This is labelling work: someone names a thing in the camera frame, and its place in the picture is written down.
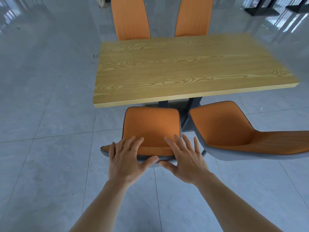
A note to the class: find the person's right hand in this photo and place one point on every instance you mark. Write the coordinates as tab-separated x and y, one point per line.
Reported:
190	166

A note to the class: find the person's left hand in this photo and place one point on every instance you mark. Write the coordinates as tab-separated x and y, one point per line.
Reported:
122	164

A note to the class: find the person's left middle finger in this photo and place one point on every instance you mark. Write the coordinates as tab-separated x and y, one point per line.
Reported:
129	144

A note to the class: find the person's right little finger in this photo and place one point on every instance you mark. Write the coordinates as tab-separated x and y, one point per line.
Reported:
197	145

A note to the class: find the person's left little finger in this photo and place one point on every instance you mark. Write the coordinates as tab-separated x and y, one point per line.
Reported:
112	149

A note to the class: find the person's right middle finger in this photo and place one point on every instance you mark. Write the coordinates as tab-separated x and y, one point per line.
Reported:
181	143

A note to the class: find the person's right thumb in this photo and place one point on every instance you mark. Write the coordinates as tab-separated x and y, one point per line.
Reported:
167	165

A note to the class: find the person's left thumb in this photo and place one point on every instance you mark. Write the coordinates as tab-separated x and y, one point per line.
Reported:
149	161

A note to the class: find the orange chair with grey shell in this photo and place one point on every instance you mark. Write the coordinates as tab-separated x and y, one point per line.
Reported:
227	128
152	125
131	19
193	18

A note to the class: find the person's right forearm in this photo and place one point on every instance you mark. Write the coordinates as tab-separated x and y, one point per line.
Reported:
229	205

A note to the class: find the person's left forearm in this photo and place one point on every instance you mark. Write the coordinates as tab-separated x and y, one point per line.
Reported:
106	205

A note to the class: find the black table base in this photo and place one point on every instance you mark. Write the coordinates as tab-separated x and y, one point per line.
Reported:
298	7
262	10

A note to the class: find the black table pedestal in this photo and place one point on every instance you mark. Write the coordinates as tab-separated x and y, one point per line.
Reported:
189	108

